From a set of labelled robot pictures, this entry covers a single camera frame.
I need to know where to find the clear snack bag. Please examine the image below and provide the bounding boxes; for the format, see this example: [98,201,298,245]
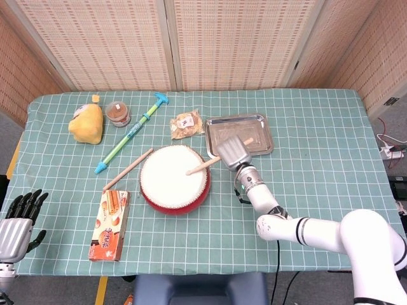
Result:
[169,109,205,140]

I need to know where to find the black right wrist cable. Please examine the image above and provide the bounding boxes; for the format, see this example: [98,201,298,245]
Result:
[233,177,252,205]

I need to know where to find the stainless steel tray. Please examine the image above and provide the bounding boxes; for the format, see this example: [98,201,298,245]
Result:
[204,113,275,161]

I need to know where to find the white power strip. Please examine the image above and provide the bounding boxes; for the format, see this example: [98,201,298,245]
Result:
[380,144,403,159]

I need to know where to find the black box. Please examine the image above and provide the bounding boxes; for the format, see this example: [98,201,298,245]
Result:
[388,175,407,200]

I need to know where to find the green blue water squirter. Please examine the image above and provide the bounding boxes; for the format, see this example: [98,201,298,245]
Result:
[93,92,170,175]

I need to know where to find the bamboo folding screen panel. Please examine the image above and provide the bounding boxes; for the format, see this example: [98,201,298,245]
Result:
[286,0,407,118]
[0,0,177,93]
[163,0,328,92]
[0,9,77,128]

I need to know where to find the yellow plush toy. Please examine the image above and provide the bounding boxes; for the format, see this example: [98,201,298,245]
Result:
[67,94,105,146]

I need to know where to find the green checked tablecloth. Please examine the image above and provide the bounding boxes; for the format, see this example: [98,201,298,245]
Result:
[6,88,403,276]

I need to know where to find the clear jar brown contents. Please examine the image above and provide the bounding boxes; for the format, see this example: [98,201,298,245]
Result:
[105,100,132,128]

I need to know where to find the red cable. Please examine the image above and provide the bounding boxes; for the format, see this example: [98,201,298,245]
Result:
[377,117,407,150]

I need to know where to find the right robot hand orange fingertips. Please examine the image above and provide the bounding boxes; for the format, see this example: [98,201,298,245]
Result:
[216,134,254,170]

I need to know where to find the blue padded seat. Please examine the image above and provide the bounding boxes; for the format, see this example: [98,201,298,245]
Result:
[132,272,270,305]

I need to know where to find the red drum white head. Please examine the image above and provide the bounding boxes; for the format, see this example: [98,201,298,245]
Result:
[139,144,211,216]

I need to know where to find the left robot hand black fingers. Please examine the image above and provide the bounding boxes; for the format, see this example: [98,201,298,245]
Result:
[0,189,48,264]

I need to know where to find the wooden drumstick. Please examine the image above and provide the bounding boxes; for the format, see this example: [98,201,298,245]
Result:
[102,147,154,191]
[186,137,254,176]

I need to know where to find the orange biscuit box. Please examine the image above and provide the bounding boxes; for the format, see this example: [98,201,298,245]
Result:
[88,189,131,262]

